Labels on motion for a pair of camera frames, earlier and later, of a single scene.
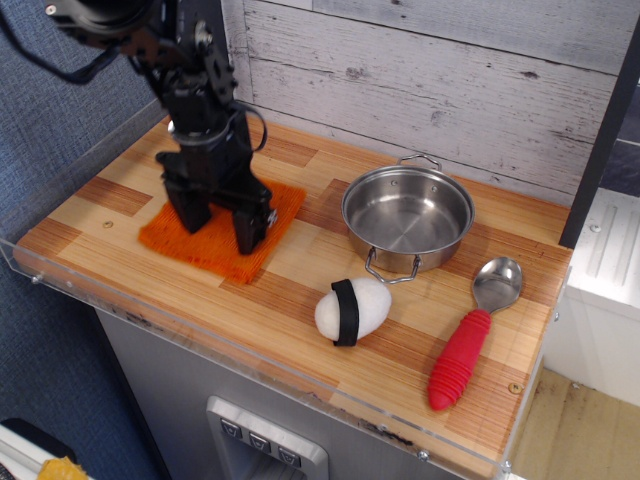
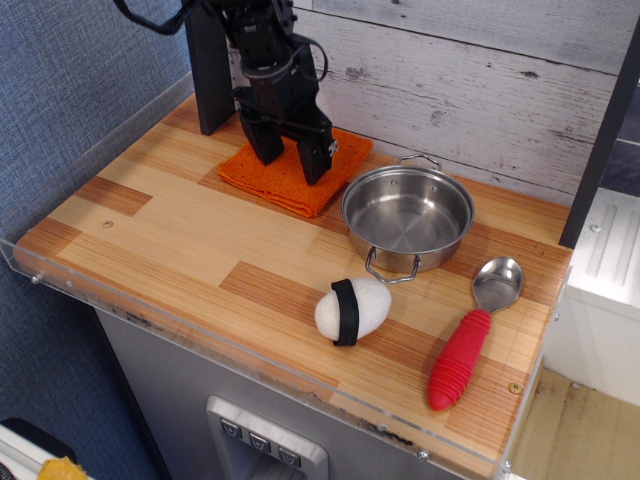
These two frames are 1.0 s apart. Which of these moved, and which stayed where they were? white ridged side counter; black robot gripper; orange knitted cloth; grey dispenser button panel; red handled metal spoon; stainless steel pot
Moved: black robot gripper; orange knitted cloth
Stayed: stainless steel pot; white ridged side counter; grey dispenser button panel; red handled metal spoon
